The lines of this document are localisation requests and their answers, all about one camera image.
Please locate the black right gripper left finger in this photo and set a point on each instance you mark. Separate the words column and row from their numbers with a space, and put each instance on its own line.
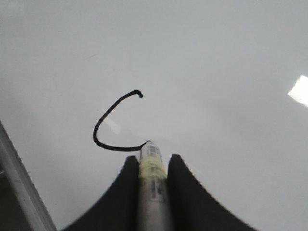
column 116, row 210

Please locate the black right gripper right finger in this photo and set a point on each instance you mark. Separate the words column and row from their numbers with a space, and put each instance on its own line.
column 193, row 208

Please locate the white whiteboard marker with tape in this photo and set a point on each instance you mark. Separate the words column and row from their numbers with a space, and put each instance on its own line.
column 153, row 208

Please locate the white whiteboard with aluminium frame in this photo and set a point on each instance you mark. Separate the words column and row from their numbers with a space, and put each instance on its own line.
column 215, row 77

